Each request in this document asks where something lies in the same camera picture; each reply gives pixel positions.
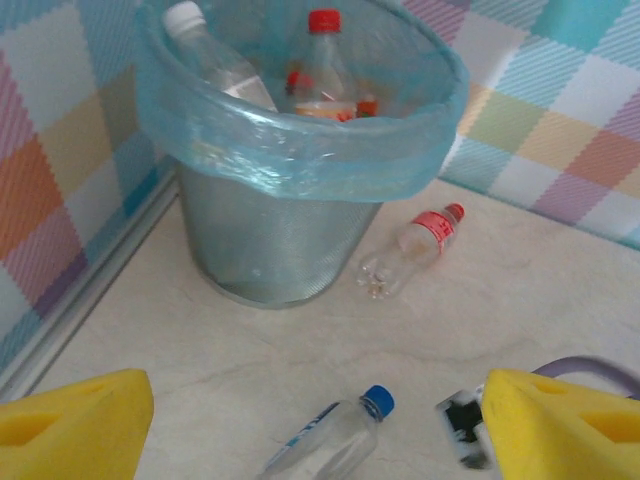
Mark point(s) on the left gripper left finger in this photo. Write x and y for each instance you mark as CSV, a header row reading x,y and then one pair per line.
x,y
85,435

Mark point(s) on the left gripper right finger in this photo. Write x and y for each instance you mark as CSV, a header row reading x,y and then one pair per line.
x,y
540,440

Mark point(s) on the bottle with orange label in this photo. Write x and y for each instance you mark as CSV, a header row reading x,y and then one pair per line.
x,y
325,110

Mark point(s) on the large clear bottle white cap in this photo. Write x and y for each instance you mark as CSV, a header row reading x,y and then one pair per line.
x,y
215,60

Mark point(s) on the clear bottle red cap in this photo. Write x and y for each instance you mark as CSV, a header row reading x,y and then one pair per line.
x,y
325,55

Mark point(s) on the metal mesh bin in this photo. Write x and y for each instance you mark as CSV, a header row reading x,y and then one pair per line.
x,y
270,240

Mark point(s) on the blue plastic bin bag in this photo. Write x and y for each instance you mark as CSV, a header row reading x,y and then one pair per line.
x,y
300,160

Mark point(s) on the small black white object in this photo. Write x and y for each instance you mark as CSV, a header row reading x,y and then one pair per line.
x,y
462,425

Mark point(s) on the clear bottle blue cap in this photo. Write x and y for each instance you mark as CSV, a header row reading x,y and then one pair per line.
x,y
340,440

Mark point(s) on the small clear bottle red label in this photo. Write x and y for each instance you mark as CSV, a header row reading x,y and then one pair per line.
x,y
430,232

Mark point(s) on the aluminium side rail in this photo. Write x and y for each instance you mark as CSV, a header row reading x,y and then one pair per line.
x,y
75,310

